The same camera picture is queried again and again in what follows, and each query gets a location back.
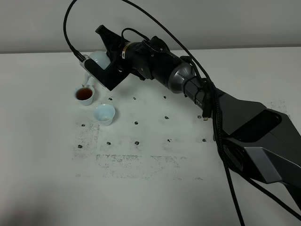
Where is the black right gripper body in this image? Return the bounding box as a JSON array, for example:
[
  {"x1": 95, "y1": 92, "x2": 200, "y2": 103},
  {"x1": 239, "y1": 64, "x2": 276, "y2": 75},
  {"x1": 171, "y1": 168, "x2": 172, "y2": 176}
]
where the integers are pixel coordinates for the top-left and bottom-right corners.
[{"x1": 109, "y1": 36, "x2": 172, "y2": 81}]

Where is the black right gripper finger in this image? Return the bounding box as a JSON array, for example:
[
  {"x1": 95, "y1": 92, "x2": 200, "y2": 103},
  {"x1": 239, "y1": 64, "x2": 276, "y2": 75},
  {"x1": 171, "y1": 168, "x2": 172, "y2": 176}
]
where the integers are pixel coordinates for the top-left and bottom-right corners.
[{"x1": 95, "y1": 25, "x2": 122, "y2": 57}]

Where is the light blue porcelain teapot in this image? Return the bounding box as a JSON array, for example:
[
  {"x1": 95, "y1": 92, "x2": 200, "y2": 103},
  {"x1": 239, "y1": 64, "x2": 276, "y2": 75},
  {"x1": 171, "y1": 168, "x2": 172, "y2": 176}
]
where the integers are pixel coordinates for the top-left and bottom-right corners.
[{"x1": 81, "y1": 50, "x2": 111, "y2": 89}]

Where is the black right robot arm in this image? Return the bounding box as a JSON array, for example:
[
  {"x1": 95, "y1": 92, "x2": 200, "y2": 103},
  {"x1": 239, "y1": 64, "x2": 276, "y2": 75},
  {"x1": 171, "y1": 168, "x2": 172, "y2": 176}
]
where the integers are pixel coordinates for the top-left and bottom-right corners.
[{"x1": 96, "y1": 25, "x2": 301, "y2": 204}]

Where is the far blue porcelain teacup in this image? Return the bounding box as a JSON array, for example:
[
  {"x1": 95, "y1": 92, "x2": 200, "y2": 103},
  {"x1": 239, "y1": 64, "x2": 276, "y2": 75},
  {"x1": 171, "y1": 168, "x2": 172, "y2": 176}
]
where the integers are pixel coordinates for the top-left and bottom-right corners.
[{"x1": 74, "y1": 85, "x2": 95, "y2": 106}]

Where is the blue porcelain teacup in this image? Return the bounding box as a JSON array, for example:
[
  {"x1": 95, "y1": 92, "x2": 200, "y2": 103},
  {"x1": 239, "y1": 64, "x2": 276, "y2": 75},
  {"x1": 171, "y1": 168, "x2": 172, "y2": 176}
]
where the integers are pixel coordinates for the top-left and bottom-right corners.
[
  {"x1": 74, "y1": 85, "x2": 95, "y2": 106},
  {"x1": 93, "y1": 104, "x2": 116, "y2": 126}
]

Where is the near blue porcelain teacup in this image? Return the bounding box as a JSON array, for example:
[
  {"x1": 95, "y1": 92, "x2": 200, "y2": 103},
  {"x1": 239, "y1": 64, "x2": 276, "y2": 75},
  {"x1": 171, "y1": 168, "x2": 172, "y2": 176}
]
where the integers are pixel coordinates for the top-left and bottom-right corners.
[{"x1": 93, "y1": 104, "x2": 116, "y2": 126}]

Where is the silver depth camera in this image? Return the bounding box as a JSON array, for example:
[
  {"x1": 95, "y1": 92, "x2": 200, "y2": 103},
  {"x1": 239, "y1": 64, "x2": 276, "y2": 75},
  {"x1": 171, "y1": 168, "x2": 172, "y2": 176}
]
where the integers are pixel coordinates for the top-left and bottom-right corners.
[{"x1": 79, "y1": 54, "x2": 106, "y2": 89}]

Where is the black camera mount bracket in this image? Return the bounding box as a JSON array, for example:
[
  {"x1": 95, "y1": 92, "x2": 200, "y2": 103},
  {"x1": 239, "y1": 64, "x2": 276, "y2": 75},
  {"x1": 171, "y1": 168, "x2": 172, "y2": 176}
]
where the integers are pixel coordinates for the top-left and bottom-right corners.
[{"x1": 81, "y1": 58, "x2": 129, "y2": 91}]

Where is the black camera cable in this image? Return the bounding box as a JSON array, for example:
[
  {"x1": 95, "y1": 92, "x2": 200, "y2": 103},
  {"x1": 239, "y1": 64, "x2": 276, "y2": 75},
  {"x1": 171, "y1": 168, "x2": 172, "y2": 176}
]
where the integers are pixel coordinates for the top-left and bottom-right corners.
[{"x1": 63, "y1": 0, "x2": 301, "y2": 226}]

